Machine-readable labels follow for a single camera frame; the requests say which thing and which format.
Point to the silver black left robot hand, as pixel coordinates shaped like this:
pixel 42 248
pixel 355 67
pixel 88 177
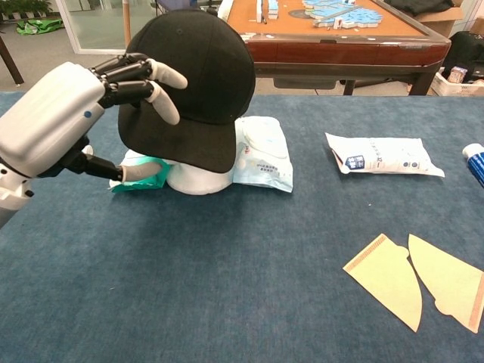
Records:
pixel 49 121

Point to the black baseball cap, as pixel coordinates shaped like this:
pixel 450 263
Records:
pixel 208 75

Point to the white foam mannequin head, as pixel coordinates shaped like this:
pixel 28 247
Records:
pixel 196 181

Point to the green bag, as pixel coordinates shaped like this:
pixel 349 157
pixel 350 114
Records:
pixel 38 27

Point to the green wet wipes pack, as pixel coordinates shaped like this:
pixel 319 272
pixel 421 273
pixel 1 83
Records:
pixel 140 185

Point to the wooden pole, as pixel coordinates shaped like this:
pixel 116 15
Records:
pixel 126 19

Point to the blue felt table mat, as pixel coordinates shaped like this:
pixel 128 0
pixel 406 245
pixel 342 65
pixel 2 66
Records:
pixel 189 272

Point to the light blue wet wipes pack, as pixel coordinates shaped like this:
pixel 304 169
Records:
pixel 264 151

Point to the white mahjong tile rack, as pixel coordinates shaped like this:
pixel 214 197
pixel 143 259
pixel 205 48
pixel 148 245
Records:
pixel 264 9

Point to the brown mahjong table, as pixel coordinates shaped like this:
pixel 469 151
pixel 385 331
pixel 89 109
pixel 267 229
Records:
pixel 340 53

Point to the blue mahjong tile cluster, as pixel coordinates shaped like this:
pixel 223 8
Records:
pixel 340 13

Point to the white plastic pouch blue label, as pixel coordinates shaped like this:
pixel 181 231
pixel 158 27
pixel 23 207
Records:
pixel 385 155

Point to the tan paper coffee filter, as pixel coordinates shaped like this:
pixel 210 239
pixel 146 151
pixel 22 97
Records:
pixel 450 280
pixel 385 280

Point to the black cloth pile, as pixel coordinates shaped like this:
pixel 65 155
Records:
pixel 416 5

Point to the cardboard box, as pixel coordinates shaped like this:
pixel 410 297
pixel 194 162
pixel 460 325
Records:
pixel 442 22

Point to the white plastic crate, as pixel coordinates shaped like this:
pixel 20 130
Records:
pixel 457 89

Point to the black bag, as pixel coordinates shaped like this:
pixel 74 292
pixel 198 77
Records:
pixel 467 53

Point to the blue white toothpaste tube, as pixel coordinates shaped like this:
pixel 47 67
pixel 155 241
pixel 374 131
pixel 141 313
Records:
pixel 476 162

